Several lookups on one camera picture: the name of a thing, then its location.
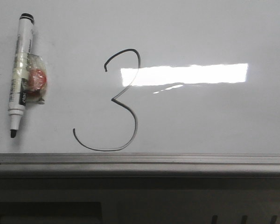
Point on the white whiteboard marker pen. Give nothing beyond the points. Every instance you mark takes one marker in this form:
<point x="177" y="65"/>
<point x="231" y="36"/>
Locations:
<point x="19" y="82"/>

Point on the red magnet taped to marker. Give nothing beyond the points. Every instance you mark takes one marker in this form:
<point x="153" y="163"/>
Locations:
<point x="37" y="80"/>

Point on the aluminium whiteboard frame rail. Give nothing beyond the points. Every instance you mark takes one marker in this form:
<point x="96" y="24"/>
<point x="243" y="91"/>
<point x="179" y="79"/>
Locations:
<point x="67" y="165"/>

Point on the white whiteboard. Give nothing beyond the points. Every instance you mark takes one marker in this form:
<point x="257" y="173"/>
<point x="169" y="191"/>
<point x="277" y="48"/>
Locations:
<point x="168" y="76"/>

